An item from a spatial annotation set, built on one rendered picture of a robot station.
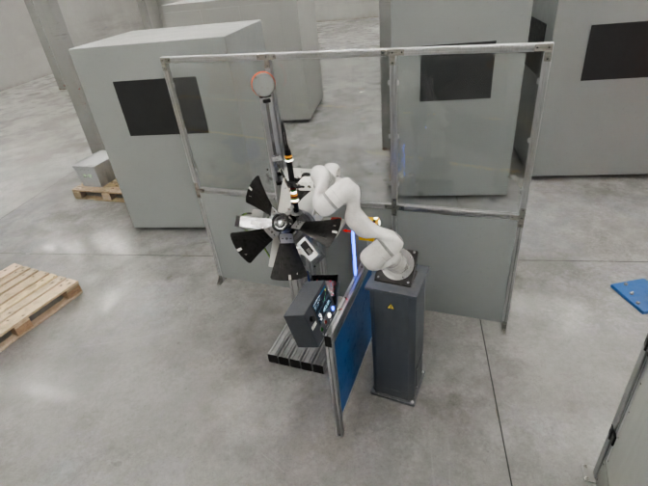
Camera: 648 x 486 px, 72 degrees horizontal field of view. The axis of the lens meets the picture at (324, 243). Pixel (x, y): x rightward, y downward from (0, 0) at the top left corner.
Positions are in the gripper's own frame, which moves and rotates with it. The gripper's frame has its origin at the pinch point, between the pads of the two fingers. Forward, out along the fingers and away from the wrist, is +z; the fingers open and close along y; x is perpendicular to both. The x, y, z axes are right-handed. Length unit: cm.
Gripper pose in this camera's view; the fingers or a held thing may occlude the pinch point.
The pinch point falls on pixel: (292, 181)
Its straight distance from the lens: 261.6
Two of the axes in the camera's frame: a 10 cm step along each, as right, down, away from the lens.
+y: 3.4, -5.3, 7.8
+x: -0.9, -8.4, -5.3
